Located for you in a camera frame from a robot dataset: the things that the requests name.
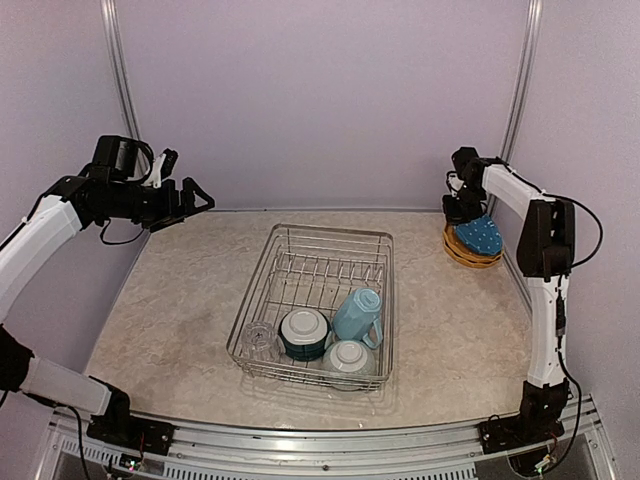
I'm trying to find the yellow speckled plate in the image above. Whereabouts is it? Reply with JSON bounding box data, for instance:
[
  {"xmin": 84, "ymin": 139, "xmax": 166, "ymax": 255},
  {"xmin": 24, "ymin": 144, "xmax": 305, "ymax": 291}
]
[
  {"xmin": 442, "ymin": 224, "xmax": 503, "ymax": 269},
  {"xmin": 444, "ymin": 244, "xmax": 502, "ymax": 269}
]

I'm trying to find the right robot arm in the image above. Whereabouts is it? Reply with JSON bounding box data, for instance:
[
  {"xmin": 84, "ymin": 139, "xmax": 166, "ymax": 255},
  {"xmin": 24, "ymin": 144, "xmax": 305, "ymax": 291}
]
[{"xmin": 442, "ymin": 147, "xmax": 581, "ymax": 453}]

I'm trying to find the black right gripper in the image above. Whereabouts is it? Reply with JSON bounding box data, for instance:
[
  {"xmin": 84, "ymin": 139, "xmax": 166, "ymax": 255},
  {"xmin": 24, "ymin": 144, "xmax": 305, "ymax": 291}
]
[{"xmin": 445, "ymin": 184, "xmax": 487, "ymax": 225}]

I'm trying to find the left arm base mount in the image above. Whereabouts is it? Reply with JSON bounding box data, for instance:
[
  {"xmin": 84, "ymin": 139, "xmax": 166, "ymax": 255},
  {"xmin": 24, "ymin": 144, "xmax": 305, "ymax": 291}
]
[{"xmin": 87, "ymin": 397, "xmax": 176, "ymax": 456}]

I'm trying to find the metal wire dish rack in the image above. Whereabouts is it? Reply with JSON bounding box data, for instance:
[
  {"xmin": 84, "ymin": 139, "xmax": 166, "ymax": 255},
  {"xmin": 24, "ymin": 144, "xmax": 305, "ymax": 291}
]
[{"xmin": 226, "ymin": 223, "xmax": 395, "ymax": 391}]

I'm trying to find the aluminium wall post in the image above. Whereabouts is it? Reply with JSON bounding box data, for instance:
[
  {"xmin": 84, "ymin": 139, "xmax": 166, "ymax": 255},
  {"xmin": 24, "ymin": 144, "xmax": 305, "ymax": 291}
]
[
  {"xmin": 500, "ymin": 0, "xmax": 543, "ymax": 163},
  {"xmin": 100, "ymin": 0, "xmax": 140, "ymax": 139}
]

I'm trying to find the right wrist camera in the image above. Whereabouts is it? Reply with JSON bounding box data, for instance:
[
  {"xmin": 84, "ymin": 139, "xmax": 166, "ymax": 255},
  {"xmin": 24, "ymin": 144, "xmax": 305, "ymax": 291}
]
[{"xmin": 446, "ymin": 170, "xmax": 463, "ymax": 197}]

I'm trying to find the left aluminium wall post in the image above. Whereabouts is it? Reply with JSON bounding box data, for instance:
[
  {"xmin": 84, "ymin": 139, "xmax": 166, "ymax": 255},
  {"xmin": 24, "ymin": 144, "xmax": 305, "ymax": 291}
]
[{"xmin": 100, "ymin": 0, "xmax": 140, "ymax": 139}]

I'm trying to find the dark teal bowl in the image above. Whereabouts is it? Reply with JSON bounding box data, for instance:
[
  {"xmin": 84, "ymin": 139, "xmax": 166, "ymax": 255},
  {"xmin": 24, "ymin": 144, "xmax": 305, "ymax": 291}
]
[{"xmin": 278, "ymin": 308, "xmax": 331, "ymax": 362}]

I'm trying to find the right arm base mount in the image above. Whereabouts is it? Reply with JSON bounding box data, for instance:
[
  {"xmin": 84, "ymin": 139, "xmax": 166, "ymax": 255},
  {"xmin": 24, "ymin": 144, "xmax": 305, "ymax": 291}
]
[{"xmin": 477, "ymin": 411, "xmax": 565, "ymax": 454}]

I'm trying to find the grey green bowl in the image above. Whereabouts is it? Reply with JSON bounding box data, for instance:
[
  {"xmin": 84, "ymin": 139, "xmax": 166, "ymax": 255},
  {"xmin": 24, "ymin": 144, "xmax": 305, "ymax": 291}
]
[{"xmin": 321, "ymin": 340, "xmax": 376, "ymax": 376}]

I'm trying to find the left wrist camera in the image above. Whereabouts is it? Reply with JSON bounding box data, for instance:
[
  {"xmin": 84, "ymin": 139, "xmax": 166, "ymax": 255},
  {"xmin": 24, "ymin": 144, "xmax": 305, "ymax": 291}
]
[{"xmin": 143, "ymin": 149, "xmax": 179, "ymax": 189}]

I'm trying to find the aluminium front rail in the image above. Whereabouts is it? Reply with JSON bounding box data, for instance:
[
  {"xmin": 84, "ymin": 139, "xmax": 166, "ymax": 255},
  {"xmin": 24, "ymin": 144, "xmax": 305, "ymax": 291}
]
[{"xmin": 34, "ymin": 394, "xmax": 616, "ymax": 480}]

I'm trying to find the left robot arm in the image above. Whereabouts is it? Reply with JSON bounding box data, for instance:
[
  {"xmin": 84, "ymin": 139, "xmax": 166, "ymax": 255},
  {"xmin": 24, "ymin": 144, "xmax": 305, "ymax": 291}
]
[{"xmin": 1, "ymin": 135, "xmax": 215, "ymax": 445}]

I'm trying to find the clear drinking glass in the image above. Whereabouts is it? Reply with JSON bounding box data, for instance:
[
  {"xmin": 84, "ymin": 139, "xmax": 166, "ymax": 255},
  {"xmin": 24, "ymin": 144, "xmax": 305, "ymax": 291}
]
[{"xmin": 241, "ymin": 322, "xmax": 282, "ymax": 362}]

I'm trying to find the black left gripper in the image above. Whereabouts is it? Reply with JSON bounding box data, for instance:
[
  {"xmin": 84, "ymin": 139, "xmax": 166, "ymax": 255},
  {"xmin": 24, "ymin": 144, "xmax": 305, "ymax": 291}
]
[{"xmin": 100, "ymin": 175, "xmax": 214, "ymax": 232}]

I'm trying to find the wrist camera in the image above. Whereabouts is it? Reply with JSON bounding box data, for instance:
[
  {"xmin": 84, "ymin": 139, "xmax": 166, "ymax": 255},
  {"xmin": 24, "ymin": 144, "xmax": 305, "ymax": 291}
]
[
  {"xmin": 446, "ymin": 170, "xmax": 463, "ymax": 197},
  {"xmin": 143, "ymin": 149, "xmax": 179, "ymax": 189}
]

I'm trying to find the right aluminium wall post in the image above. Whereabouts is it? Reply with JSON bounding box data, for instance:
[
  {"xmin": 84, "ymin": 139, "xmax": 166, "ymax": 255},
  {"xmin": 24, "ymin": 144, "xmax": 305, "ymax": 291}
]
[{"xmin": 500, "ymin": 0, "xmax": 543, "ymax": 163}]

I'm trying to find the light blue faceted mug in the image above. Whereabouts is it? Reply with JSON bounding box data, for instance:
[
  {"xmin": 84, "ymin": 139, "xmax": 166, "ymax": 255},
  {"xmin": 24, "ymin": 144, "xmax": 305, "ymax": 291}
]
[{"xmin": 332, "ymin": 288, "xmax": 383, "ymax": 349}]

